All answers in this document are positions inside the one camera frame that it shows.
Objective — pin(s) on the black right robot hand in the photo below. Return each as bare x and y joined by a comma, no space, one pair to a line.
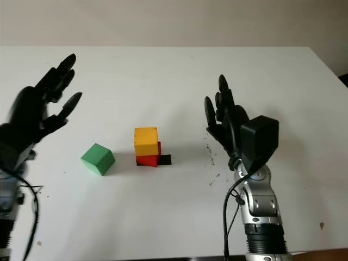
223,130

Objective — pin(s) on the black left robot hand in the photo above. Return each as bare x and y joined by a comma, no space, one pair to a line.
30,106

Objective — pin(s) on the yellow block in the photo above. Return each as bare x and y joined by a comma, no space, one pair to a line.
145,141

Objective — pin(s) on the red block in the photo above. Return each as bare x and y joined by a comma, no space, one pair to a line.
146,160

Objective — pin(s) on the green block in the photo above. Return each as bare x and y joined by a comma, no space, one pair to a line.
96,159

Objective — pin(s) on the black tape strip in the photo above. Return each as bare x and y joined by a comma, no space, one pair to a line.
166,160

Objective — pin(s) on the dark object beside table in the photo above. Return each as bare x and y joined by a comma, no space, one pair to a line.
344,81

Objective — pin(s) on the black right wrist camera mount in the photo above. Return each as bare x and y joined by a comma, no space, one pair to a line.
259,141

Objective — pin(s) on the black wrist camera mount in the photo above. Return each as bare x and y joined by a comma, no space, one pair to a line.
11,146
259,141

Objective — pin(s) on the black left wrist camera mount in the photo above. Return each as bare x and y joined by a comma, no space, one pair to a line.
11,146

